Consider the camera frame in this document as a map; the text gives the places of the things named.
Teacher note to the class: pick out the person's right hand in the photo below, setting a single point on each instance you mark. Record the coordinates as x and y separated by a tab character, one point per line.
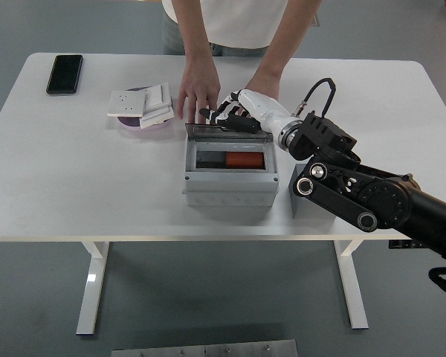
198	85

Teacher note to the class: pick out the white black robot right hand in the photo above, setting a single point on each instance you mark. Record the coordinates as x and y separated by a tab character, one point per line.
264	109

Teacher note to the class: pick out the person's left hand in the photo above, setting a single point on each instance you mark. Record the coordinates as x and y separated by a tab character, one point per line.
264	83

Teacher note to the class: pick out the transparent hinged box lid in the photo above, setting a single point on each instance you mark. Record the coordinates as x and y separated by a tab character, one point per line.
226	132

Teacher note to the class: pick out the orange cylindrical battery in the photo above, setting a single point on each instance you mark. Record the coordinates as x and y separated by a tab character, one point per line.
245	159

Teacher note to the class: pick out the grey box cover frame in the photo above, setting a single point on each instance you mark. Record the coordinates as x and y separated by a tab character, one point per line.
230	176

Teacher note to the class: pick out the grey plastic junction box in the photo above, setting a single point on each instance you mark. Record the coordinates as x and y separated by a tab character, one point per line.
230	195

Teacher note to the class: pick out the person's left forearm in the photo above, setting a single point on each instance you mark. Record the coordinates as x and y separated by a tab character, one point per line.
290	37

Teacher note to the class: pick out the person's right forearm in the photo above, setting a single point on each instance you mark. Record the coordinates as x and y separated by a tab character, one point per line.
193	29

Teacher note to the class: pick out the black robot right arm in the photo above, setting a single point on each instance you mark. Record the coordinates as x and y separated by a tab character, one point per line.
357	186

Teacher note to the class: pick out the person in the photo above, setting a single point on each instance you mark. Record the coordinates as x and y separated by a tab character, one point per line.
226	22

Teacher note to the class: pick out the purple shallow bowl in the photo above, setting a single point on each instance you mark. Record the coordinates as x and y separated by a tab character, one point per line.
134	126

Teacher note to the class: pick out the brown floor sign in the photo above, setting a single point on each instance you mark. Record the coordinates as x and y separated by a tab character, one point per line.
315	20

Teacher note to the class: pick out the grey block with round hole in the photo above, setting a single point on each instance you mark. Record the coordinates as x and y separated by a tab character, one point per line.
295	189

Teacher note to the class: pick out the black smartphone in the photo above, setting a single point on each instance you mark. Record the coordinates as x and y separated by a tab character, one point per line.
64	74

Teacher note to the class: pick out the black table control panel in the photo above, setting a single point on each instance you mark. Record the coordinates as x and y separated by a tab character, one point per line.
405	244

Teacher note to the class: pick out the white table leg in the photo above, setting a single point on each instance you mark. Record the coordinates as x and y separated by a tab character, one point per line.
353	290
91	290

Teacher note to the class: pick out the grey metal plate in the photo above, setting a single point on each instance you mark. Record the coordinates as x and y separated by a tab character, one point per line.
204	349

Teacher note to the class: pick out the white wall switch panel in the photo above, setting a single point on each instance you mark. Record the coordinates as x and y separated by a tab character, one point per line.
158	94
156	118

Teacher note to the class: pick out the white wall socket panel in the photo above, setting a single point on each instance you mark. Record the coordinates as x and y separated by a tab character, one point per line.
126	104

